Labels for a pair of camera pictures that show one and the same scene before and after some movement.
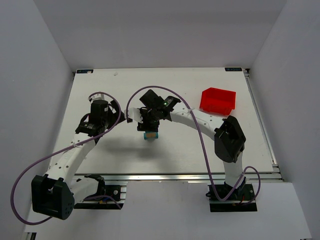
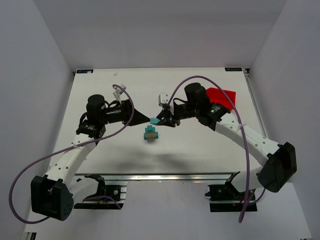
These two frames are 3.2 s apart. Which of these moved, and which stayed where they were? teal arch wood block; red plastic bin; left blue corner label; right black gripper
Moved: right black gripper
Stayed: red plastic bin; teal arch wood block; left blue corner label
